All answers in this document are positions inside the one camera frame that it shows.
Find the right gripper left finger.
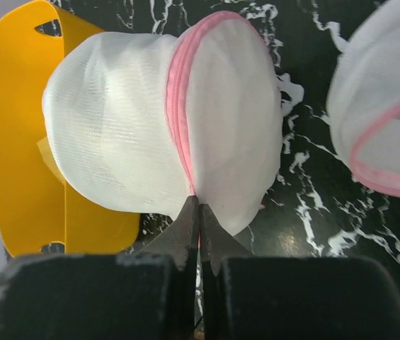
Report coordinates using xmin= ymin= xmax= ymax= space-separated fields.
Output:
xmin=139 ymin=196 xmax=199 ymax=269

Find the yellow plastic basket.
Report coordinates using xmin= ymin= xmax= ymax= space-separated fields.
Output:
xmin=0 ymin=1 xmax=139 ymax=256

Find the open laundry bag pink trim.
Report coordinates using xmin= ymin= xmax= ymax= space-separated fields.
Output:
xmin=326 ymin=1 xmax=400 ymax=197

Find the white mesh laundry bag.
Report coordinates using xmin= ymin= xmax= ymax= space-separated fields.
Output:
xmin=42 ymin=11 xmax=283 ymax=235

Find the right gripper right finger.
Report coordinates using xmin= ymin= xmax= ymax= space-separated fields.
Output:
xmin=199 ymin=204 xmax=253 ymax=275

